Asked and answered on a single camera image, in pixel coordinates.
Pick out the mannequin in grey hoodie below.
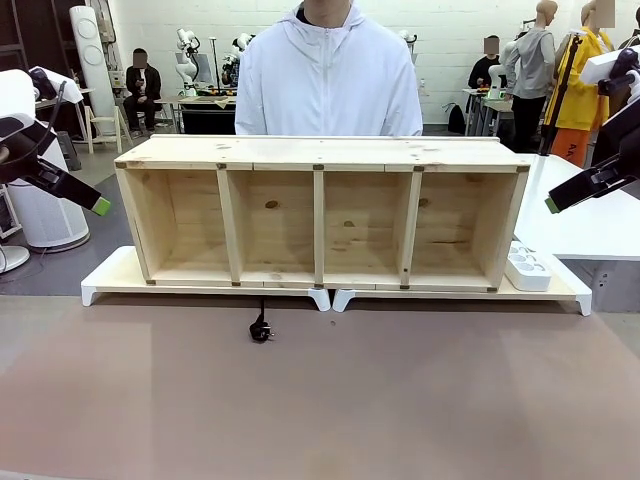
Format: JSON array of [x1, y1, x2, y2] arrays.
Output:
[[504, 0, 559, 154]]

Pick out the white fan base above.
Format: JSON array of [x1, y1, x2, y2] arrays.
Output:
[[0, 243, 31, 274]]

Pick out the black tripod stand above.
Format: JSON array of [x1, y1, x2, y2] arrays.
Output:
[[537, 30, 584, 156]]

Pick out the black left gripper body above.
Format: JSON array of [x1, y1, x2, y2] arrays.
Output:
[[0, 132, 77, 201]]

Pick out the mannequin in yellow coat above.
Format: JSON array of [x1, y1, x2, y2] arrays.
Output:
[[552, 0, 617, 169]]

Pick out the small white background robot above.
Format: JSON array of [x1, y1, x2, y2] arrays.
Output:
[[485, 62, 507, 101]]

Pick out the thin floor lamp pole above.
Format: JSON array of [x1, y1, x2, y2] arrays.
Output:
[[207, 35, 220, 95]]

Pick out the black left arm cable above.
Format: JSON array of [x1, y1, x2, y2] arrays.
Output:
[[47, 79, 69, 134]]

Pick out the white power strip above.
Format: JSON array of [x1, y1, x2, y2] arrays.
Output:
[[503, 240, 553, 292]]

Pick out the white cylindrical air purifier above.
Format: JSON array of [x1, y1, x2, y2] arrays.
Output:
[[4, 130, 91, 253]]

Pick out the person in white hoodie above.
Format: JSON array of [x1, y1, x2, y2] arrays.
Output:
[[234, 0, 424, 137]]

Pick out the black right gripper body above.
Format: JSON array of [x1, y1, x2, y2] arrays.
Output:
[[589, 152, 640, 194]]

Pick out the wooden riser with white legs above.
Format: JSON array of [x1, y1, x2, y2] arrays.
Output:
[[332, 239, 594, 317], [80, 245, 332, 312]]

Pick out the background person in black top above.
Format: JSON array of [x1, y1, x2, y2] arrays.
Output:
[[468, 34, 509, 96]]

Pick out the white tower air conditioner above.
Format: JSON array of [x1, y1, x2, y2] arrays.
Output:
[[68, 5, 117, 137]]

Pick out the grey background work table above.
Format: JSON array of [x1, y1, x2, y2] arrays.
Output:
[[159, 92, 239, 135]]

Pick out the wooden four-compartment shelf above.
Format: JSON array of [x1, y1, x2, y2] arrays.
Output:
[[113, 133, 531, 294]]

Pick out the black bag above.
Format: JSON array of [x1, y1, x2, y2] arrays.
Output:
[[447, 103, 467, 134]]

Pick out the seated person in black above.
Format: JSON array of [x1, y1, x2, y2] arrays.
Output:
[[122, 48, 164, 134]]

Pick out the black power cable with plug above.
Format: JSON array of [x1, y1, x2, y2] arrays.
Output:
[[248, 295, 274, 345]]

